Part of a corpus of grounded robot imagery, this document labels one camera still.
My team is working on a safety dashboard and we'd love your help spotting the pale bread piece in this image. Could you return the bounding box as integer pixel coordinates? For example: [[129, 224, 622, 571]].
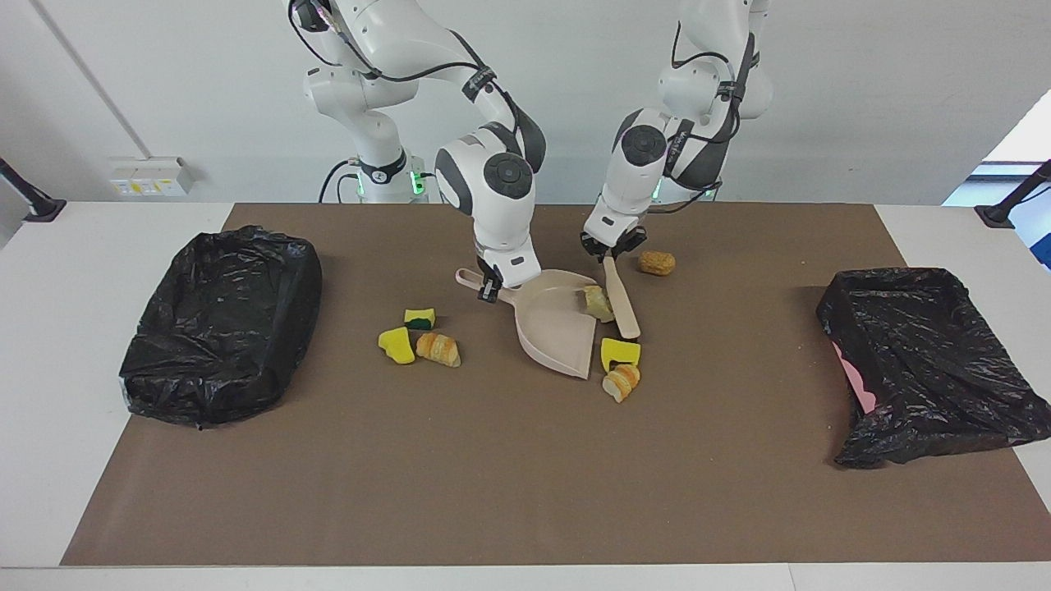
[[581, 285, 615, 323]]

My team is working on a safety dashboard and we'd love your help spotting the beige hand brush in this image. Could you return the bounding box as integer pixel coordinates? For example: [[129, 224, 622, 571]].
[[602, 254, 642, 341]]

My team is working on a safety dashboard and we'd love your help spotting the beige plastic dustpan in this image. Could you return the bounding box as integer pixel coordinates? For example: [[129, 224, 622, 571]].
[[456, 267, 600, 380]]

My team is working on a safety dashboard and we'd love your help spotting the toy croissant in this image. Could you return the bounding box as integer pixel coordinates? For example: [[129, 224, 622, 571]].
[[602, 364, 641, 403], [415, 332, 461, 369]]

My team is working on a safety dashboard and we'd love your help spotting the yellow sponge piece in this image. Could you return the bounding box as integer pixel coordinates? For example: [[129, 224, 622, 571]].
[[600, 337, 641, 372], [378, 327, 416, 365]]

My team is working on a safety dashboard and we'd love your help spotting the pink plastic bin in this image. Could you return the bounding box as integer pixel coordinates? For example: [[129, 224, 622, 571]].
[[833, 341, 878, 415]]

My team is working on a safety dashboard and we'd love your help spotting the black trash bag bin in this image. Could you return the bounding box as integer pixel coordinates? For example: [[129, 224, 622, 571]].
[[816, 267, 1051, 470], [119, 227, 324, 429]]

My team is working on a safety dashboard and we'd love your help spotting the brown table mat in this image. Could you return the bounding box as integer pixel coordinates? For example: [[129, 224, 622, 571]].
[[60, 203, 1051, 567]]

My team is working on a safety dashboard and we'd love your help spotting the bright window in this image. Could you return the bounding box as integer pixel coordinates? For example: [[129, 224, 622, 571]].
[[943, 89, 1051, 270]]

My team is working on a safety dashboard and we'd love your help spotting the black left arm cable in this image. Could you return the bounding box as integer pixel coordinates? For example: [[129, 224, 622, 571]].
[[645, 21, 756, 216]]

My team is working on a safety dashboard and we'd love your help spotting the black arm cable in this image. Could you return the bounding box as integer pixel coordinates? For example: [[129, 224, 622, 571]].
[[287, 0, 526, 149], [645, 21, 756, 216]]

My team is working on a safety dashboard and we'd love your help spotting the black right base cable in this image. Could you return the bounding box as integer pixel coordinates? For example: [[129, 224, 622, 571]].
[[319, 160, 362, 204]]

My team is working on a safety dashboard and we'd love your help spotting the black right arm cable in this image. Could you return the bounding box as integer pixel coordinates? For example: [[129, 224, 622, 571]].
[[287, 0, 526, 149]]

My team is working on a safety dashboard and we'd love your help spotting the white wall power outlet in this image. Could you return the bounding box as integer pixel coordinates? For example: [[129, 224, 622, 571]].
[[108, 157, 196, 198]]

